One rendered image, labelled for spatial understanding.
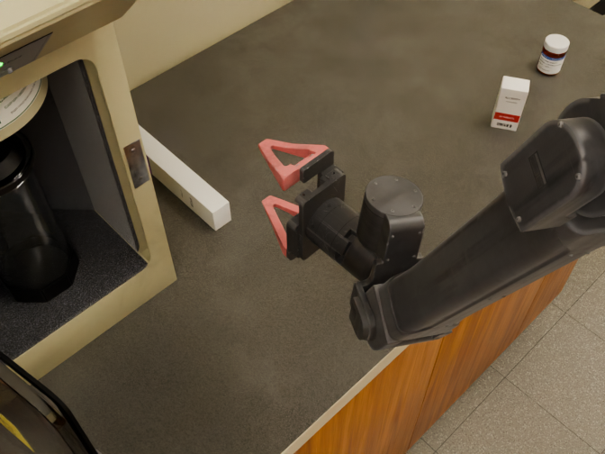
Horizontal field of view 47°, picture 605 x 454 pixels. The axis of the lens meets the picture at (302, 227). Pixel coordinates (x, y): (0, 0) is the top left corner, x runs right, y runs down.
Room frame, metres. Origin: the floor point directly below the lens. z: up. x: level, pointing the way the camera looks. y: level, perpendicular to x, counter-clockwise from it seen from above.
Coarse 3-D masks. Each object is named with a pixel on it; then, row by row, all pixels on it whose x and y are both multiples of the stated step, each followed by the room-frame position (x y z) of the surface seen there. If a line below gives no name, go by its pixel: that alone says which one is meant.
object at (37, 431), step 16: (0, 368) 0.21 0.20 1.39; (0, 384) 0.21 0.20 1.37; (16, 384) 0.20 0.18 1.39; (0, 400) 0.23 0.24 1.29; (16, 400) 0.20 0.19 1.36; (32, 400) 0.19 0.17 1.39; (16, 416) 0.23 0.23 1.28; (32, 416) 0.20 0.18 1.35; (48, 416) 0.18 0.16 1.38; (0, 432) 0.32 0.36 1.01; (32, 432) 0.22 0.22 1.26; (48, 432) 0.19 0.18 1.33; (64, 432) 0.18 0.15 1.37; (16, 448) 0.31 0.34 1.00; (32, 448) 0.25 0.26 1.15; (48, 448) 0.21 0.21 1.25; (64, 448) 0.18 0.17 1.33; (80, 448) 0.18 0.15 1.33
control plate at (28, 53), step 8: (40, 40) 0.44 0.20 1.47; (48, 40) 0.46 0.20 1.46; (24, 48) 0.44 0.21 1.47; (32, 48) 0.45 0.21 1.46; (40, 48) 0.47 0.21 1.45; (8, 56) 0.43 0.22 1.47; (16, 56) 0.44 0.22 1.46; (24, 56) 0.46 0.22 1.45; (32, 56) 0.47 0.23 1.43; (8, 64) 0.45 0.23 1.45; (16, 64) 0.46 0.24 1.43; (24, 64) 0.48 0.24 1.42; (0, 72) 0.45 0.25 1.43
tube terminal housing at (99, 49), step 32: (96, 32) 0.57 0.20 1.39; (32, 64) 0.52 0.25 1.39; (64, 64) 0.54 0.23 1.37; (96, 64) 0.56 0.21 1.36; (0, 96) 0.49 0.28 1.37; (96, 96) 0.58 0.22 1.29; (128, 96) 0.58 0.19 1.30; (128, 128) 0.57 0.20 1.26; (128, 192) 0.59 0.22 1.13; (160, 224) 0.58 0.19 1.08; (160, 256) 0.57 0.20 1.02; (128, 288) 0.53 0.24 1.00; (160, 288) 0.56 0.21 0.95; (96, 320) 0.49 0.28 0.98; (32, 352) 0.43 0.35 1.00; (64, 352) 0.45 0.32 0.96
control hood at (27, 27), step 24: (24, 0) 0.44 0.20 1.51; (48, 0) 0.44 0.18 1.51; (72, 0) 0.45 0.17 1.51; (96, 0) 0.46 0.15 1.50; (120, 0) 0.50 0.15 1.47; (0, 24) 0.41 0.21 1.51; (24, 24) 0.42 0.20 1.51; (48, 24) 0.43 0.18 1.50; (72, 24) 0.47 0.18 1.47; (96, 24) 0.52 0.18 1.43; (0, 48) 0.40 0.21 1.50; (48, 48) 0.49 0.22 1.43
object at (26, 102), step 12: (36, 84) 0.56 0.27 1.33; (12, 96) 0.53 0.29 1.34; (24, 96) 0.54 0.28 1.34; (36, 96) 0.55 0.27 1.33; (0, 108) 0.51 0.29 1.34; (12, 108) 0.52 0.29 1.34; (24, 108) 0.53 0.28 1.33; (36, 108) 0.54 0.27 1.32; (0, 120) 0.50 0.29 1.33; (12, 120) 0.51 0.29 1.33; (24, 120) 0.52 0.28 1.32; (0, 132) 0.50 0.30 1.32; (12, 132) 0.50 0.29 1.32
